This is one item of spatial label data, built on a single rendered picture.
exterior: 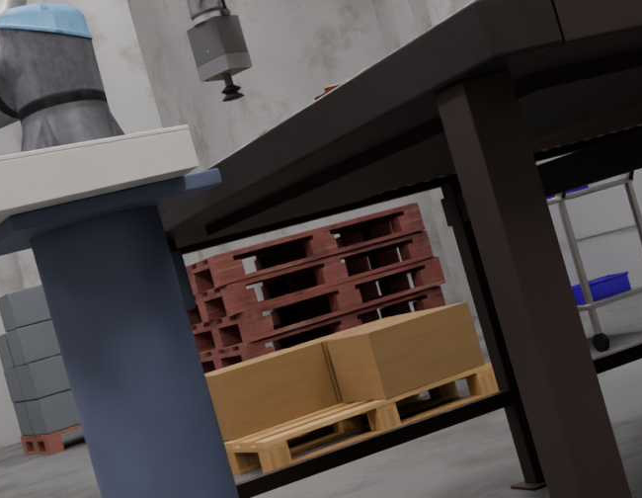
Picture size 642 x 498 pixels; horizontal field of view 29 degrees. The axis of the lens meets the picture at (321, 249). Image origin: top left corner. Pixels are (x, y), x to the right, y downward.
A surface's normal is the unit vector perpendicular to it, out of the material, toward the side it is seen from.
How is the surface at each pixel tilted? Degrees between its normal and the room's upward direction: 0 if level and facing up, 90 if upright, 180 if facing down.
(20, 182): 90
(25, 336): 90
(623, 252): 90
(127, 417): 90
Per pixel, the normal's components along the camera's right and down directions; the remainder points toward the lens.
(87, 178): 0.42, -0.14
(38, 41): -0.01, -0.09
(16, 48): -0.44, 0.04
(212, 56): -0.66, 0.17
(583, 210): -0.86, 0.24
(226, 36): 0.70, -0.22
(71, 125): 0.11, -0.43
